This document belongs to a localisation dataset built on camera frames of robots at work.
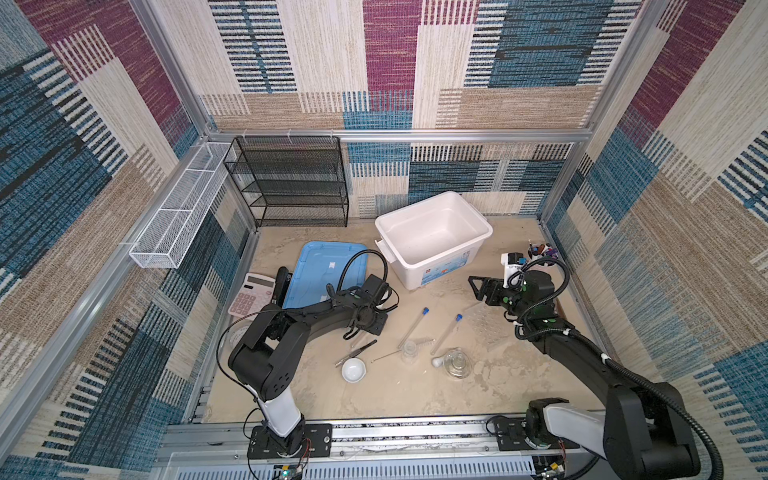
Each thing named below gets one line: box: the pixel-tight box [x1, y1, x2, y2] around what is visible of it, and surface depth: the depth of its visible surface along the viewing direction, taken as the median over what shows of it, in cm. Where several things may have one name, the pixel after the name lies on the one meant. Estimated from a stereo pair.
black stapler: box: [274, 266, 293, 307], surface depth 101 cm
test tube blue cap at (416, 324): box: [397, 307, 430, 349], surface depth 94 cm
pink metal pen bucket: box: [527, 243, 559, 260], surface depth 98 cm
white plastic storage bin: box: [375, 191, 494, 291], surface depth 104 cm
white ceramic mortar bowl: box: [341, 358, 367, 384], surface depth 85 cm
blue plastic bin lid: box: [283, 241, 369, 309], surface depth 107 cm
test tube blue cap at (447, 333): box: [430, 313, 463, 355], surface depth 93 cm
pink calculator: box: [227, 272, 276, 318], surface depth 100 cm
